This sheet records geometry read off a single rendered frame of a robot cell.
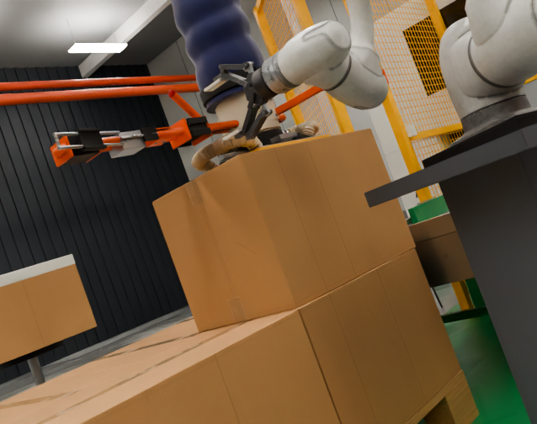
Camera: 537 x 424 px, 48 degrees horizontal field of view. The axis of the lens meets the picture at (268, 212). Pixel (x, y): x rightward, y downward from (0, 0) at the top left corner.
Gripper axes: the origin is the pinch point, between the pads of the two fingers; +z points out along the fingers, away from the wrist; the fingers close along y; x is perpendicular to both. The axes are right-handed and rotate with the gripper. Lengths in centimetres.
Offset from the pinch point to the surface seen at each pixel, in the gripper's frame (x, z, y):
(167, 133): -9.2, 11.1, 0.0
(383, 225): 42, -7, 43
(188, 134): -3.2, 10.2, 1.3
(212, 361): -36, -7, 54
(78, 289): 48, 185, 23
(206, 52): 16.3, 11.8, -22.7
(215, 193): -4.8, 6.9, 19.1
